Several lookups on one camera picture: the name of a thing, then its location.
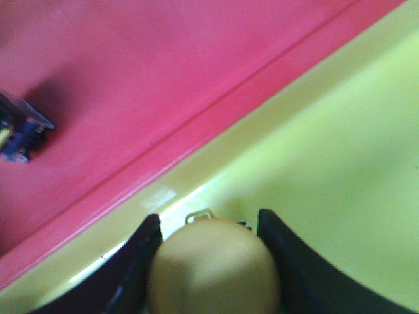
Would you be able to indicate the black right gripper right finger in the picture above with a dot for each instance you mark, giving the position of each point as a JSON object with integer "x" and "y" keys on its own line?
{"x": 309, "y": 283}

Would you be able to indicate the red mushroom push button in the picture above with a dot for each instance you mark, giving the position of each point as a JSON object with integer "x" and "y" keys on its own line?
{"x": 22, "y": 128}

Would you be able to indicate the yellow plastic tray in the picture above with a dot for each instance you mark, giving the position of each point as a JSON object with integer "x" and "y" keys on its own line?
{"x": 334, "y": 153}

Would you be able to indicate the red plastic tray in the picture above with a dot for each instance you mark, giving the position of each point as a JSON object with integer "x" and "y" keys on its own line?
{"x": 133, "y": 87}

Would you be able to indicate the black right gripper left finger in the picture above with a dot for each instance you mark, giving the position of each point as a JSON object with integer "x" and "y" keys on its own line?
{"x": 119, "y": 285}

